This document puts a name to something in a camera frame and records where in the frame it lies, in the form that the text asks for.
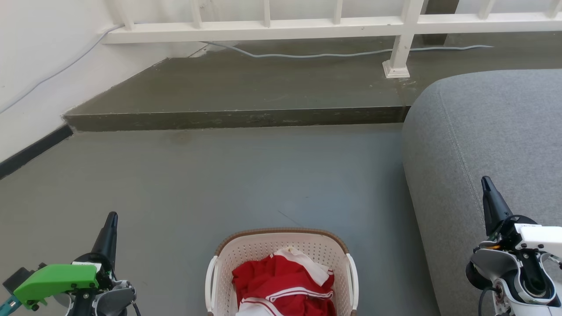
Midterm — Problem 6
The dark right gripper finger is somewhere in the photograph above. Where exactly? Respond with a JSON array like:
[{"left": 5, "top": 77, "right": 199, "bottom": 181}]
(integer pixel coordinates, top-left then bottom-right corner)
[{"left": 481, "top": 176, "right": 513, "bottom": 237}]

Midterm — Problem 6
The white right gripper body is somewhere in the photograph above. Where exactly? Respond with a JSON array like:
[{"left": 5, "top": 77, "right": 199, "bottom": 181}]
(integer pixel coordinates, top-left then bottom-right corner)
[{"left": 485, "top": 214, "right": 562, "bottom": 260}]

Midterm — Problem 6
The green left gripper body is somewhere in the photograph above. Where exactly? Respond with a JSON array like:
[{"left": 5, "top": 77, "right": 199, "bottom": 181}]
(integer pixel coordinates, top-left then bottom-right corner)
[{"left": 13, "top": 254, "right": 115, "bottom": 310}]

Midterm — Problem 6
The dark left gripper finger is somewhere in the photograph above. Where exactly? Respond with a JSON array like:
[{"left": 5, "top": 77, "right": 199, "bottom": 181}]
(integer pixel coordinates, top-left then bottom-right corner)
[{"left": 91, "top": 212, "right": 119, "bottom": 269}]

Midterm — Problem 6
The white perforated plastic laundry basket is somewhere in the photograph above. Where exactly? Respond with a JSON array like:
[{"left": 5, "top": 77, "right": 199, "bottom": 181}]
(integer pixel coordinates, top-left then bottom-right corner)
[{"left": 205, "top": 227, "right": 359, "bottom": 316}]

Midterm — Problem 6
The grey fabric sofa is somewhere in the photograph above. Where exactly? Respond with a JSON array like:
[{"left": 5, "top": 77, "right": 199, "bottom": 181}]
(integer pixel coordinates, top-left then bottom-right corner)
[{"left": 402, "top": 69, "right": 562, "bottom": 316}]

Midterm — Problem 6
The black baseboard strip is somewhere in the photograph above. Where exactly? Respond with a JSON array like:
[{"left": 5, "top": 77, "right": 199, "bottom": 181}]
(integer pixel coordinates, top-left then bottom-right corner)
[{"left": 0, "top": 124, "right": 74, "bottom": 180}]

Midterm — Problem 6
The red and white garment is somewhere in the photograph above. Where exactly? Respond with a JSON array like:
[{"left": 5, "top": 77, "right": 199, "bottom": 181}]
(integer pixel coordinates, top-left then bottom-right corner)
[{"left": 231, "top": 247, "right": 336, "bottom": 316}]

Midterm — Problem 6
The raised dark concrete step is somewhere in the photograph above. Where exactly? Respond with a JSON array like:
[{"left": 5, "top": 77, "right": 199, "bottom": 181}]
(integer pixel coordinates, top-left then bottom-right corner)
[{"left": 63, "top": 33, "right": 562, "bottom": 132}]

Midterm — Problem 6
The white wooden railing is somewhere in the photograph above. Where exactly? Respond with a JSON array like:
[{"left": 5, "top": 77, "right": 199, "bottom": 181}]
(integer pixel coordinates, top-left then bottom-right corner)
[{"left": 102, "top": 0, "right": 562, "bottom": 79}]

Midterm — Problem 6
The teal plug left camera cable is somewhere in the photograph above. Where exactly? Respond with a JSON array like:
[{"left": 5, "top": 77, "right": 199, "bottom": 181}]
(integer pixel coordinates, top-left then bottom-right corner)
[{"left": 0, "top": 293, "right": 22, "bottom": 315}]

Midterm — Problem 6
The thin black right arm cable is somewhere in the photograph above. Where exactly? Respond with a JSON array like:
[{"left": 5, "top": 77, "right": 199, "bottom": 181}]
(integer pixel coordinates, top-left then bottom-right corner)
[{"left": 477, "top": 285, "right": 499, "bottom": 316}]

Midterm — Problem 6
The long grey cable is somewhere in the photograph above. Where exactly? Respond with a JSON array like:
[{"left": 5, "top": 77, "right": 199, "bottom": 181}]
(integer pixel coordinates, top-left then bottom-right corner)
[{"left": 0, "top": 24, "right": 494, "bottom": 114}]

